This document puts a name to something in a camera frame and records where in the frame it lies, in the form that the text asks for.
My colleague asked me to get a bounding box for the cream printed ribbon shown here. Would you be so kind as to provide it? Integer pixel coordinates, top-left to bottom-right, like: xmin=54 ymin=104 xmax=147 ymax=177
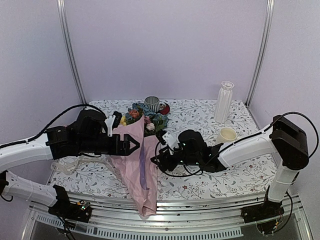
xmin=50 ymin=154 xmax=106 ymax=176

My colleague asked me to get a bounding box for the cream ceramic mug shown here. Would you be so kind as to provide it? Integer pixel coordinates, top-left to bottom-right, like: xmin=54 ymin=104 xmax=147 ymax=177
xmin=215 ymin=127 xmax=238 ymax=145

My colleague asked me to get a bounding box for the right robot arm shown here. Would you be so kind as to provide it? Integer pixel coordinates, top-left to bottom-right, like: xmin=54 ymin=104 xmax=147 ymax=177
xmin=150 ymin=115 xmax=311 ymax=223

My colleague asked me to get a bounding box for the left metal frame post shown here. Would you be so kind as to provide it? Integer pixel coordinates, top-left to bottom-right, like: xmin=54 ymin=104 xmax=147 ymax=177
xmin=56 ymin=0 xmax=87 ymax=104

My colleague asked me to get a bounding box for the red patterned saucer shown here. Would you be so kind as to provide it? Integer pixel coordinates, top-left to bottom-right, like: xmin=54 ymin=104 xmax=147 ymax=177
xmin=157 ymin=102 xmax=170 ymax=115

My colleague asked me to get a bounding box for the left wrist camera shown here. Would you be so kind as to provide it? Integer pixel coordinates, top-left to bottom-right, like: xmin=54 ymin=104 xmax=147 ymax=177
xmin=104 ymin=111 xmax=122 ymax=137

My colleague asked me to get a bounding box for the right metal frame post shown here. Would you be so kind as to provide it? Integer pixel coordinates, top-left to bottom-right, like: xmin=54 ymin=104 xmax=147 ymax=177
xmin=245 ymin=0 xmax=275 ymax=107

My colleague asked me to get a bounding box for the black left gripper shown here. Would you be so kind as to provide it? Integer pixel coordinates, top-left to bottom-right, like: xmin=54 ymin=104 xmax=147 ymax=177
xmin=78 ymin=133 xmax=141 ymax=156

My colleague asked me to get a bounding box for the aluminium front rail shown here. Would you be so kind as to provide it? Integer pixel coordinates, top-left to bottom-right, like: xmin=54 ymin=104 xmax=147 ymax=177
xmin=24 ymin=191 xmax=311 ymax=240

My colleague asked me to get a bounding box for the pink paper flower bouquet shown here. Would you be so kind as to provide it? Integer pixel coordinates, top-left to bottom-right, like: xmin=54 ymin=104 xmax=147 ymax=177
xmin=110 ymin=102 xmax=160 ymax=217

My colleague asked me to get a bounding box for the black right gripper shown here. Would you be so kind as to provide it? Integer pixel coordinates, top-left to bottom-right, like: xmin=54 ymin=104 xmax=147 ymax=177
xmin=150 ymin=146 xmax=201 ymax=172

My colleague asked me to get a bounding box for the floral tablecloth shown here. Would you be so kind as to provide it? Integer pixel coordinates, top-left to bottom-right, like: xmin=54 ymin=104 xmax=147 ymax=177
xmin=49 ymin=99 xmax=277 ymax=201

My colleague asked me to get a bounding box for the metal frame post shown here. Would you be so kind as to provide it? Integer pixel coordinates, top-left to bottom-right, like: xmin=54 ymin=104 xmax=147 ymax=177
xmin=56 ymin=0 xmax=87 ymax=104
xmin=245 ymin=0 xmax=275 ymax=107

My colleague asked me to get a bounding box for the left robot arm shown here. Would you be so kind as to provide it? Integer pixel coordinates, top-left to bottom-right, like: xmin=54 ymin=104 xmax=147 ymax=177
xmin=0 ymin=109 xmax=140 ymax=223

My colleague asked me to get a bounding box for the white ribbed vase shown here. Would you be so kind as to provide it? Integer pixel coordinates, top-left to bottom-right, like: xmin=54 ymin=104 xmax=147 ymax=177
xmin=214 ymin=81 xmax=235 ymax=123

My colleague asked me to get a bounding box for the striped ceramic cup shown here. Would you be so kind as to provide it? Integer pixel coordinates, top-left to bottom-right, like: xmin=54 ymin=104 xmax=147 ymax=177
xmin=144 ymin=96 xmax=160 ymax=113

